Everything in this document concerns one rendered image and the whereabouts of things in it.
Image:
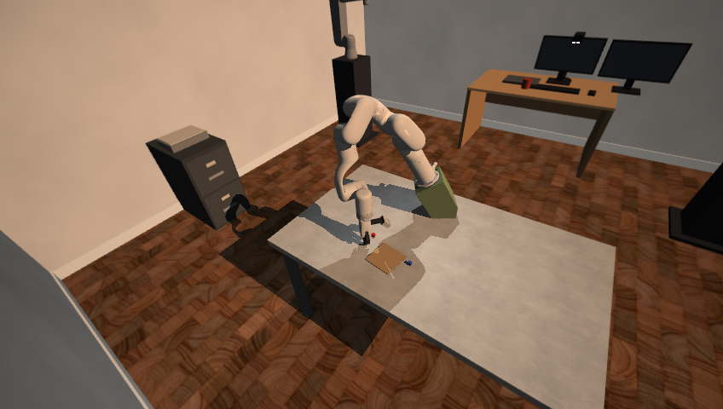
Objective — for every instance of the tan flat mat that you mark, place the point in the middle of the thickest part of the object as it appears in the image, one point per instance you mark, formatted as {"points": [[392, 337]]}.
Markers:
{"points": [[385, 258]]}

